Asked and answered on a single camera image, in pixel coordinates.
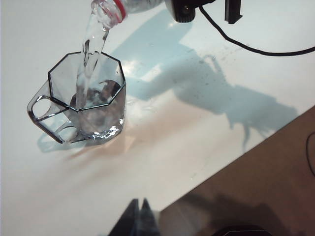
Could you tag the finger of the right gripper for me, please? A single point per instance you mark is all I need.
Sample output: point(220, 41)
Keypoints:
point(233, 11)

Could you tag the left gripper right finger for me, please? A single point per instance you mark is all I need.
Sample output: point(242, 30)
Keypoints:
point(148, 221)

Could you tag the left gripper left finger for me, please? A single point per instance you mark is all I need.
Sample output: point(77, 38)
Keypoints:
point(128, 221)

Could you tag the clear water bottle red label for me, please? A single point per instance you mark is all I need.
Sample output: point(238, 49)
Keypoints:
point(115, 9)

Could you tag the grey transparent plastic mug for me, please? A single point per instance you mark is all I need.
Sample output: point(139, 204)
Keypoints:
point(103, 118)

